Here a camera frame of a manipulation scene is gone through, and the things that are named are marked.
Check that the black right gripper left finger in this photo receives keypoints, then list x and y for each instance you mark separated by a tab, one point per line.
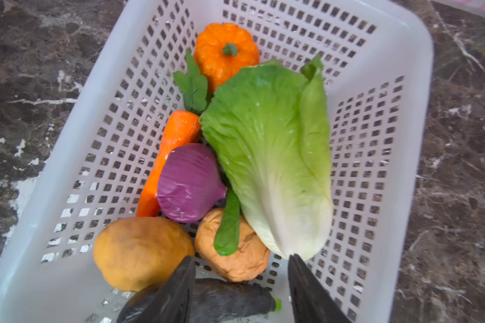
172	303

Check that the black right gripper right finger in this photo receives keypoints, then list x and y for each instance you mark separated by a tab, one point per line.
310	302

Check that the dark toy eggplant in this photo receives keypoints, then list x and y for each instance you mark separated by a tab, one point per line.
212	300

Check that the purple toy onion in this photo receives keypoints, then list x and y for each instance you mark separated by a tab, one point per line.
190	183

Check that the orange toy carrot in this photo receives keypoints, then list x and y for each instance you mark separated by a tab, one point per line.
182	128

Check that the yellow toy potato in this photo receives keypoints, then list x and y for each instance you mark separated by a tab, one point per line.
135	252

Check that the brown toy bread roll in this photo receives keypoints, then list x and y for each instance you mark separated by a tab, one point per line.
250	259

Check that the green toy bean pod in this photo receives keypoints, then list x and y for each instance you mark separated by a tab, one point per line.
227	237

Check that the green toy lettuce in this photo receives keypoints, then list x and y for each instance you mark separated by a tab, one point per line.
270	130

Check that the white perforated plastic basket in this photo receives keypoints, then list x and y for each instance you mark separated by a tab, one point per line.
377	59

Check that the orange toy pumpkin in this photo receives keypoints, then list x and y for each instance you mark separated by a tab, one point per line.
222	50

